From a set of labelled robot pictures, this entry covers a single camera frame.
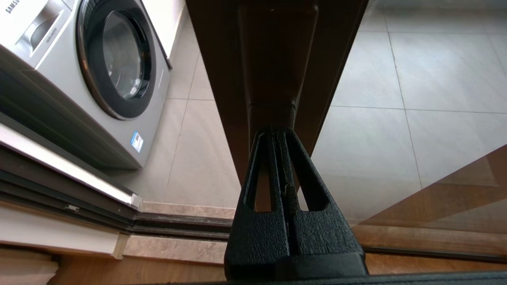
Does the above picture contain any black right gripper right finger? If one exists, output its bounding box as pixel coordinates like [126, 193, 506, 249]
[273, 127, 364, 256]

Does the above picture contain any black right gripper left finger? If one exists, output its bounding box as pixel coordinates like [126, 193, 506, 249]
[225, 127, 290, 280]

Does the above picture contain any brown-framed sliding glass door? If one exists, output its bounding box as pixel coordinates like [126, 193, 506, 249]
[185, 0, 507, 262]

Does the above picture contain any brown-framed fixed glass door panel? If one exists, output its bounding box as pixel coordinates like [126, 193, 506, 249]
[358, 144, 507, 232]

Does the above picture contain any white front-load washing machine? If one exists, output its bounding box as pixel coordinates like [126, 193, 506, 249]
[0, 0, 173, 171]

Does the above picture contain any dark outer door frame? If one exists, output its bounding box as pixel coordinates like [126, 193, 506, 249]
[0, 91, 234, 242]

